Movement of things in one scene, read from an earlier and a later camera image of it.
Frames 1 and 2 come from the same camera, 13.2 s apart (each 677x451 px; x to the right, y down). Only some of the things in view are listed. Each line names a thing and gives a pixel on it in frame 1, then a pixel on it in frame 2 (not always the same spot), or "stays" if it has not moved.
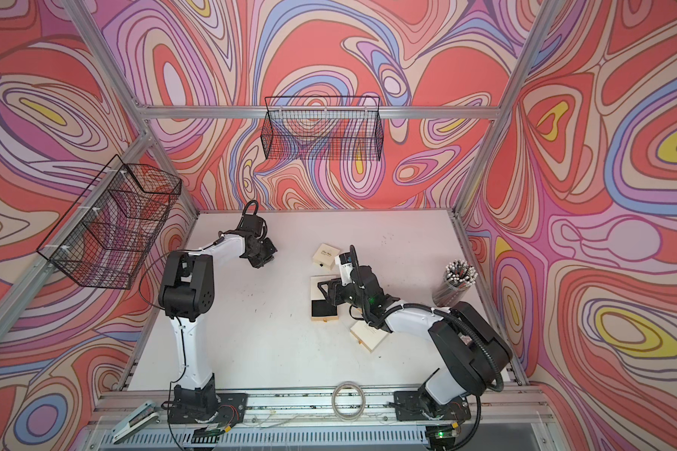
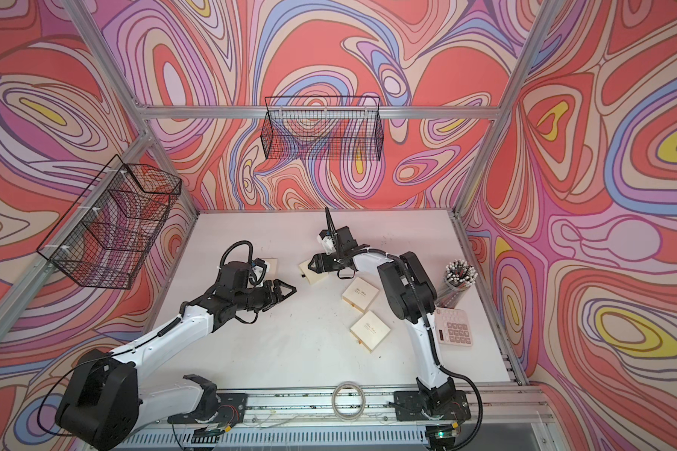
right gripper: x=335 y=288 → x=322 y=261
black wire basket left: x=109 y=234 stays
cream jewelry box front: x=369 y=335 stays
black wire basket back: x=322 y=128 stays
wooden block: x=321 y=309 → x=273 y=272
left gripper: x=271 y=250 → x=276 y=288
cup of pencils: x=459 y=278 stays
